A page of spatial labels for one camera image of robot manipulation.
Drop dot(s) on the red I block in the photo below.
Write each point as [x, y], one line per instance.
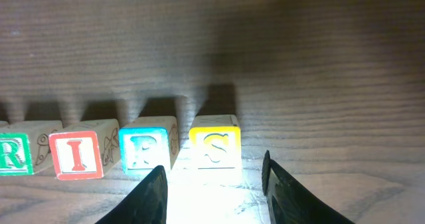
[86, 150]

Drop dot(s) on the yellow S block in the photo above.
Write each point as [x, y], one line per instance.
[216, 141]

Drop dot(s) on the blue P block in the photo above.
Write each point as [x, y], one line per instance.
[148, 142]

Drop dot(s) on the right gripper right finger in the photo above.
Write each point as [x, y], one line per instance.
[290, 202]

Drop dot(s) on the red U block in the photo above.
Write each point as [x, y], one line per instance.
[3, 123]

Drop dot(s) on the green R block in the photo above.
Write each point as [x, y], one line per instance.
[25, 148]

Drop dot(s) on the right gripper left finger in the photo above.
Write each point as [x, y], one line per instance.
[145, 204]

